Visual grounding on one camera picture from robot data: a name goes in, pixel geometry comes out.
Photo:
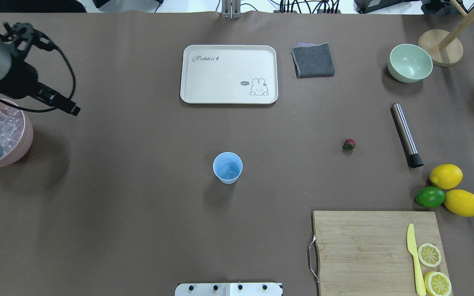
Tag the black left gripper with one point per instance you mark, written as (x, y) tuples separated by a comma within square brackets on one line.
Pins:
[(22, 84)]

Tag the red strawberry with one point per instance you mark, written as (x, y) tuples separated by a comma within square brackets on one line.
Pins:
[(349, 144)]

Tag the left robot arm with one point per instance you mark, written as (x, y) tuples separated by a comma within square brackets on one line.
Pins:
[(27, 104)]

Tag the pile of clear ice cubes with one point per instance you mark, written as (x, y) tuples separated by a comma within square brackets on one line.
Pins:
[(12, 124)]

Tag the light blue plastic cup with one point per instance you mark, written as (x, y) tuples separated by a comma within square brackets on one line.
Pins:
[(228, 167)]

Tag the pink bowl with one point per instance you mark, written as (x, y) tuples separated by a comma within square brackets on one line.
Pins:
[(24, 143)]

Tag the cream rabbit tray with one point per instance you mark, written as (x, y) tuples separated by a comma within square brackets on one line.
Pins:
[(229, 74)]

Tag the grey folded cloth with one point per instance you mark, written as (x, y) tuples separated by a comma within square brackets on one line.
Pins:
[(313, 60)]

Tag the wooden cutting board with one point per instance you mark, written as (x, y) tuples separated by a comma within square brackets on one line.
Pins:
[(364, 252)]

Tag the mint green bowl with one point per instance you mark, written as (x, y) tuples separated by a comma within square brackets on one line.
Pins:
[(409, 63)]

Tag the steel muddler black tip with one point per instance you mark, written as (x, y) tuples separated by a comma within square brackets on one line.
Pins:
[(412, 155)]

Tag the yellow plastic knife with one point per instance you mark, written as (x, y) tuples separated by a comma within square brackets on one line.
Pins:
[(411, 248)]

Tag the green lime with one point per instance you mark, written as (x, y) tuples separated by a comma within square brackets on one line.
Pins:
[(430, 197)]

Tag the wooden glass holder stand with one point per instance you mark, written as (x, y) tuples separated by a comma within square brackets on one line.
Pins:
[(443, 47)]

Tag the lower whole yellow lemon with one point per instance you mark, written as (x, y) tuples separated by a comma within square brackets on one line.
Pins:
[(446, 176)]

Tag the whole yellow lemon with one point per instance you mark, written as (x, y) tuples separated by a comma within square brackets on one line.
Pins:
[(446, 176), (460, 202)]

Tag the lower lemon half slice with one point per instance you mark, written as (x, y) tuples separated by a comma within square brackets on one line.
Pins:
[(429, 255)]

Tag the lemon half slice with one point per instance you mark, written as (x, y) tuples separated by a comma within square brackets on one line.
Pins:
[(438, 284), (429, 255)]

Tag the upper whole yellow lemon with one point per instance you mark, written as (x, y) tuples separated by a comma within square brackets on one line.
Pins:
[(460, 202)]

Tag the upper lemon half slice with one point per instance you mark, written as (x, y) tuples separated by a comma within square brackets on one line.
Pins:
[(438, 284)]

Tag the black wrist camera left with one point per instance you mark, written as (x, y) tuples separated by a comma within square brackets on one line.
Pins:
[(20, 37)]

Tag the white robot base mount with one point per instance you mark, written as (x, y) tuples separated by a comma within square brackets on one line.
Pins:
[(230, 289)]

